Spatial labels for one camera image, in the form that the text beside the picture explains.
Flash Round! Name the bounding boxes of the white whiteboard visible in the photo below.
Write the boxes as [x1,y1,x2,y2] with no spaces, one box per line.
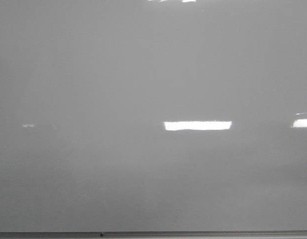
[0,0,307,232]

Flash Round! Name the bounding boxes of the aluminium whiteboard bottom frame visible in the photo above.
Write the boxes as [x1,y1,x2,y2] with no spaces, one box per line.
[0,230,307,239]

